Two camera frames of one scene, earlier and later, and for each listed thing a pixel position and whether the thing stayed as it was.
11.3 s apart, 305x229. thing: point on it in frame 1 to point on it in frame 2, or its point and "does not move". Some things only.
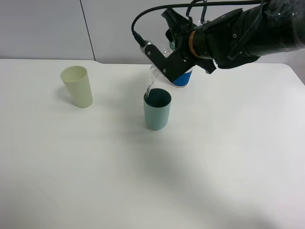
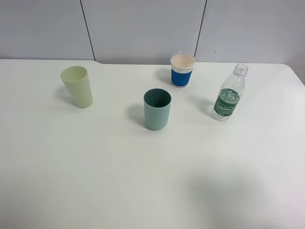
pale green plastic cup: x=77 y=79 does not move
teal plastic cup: x=157 y=108 does not move
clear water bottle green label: x=168 y=50 to x=229 y=96
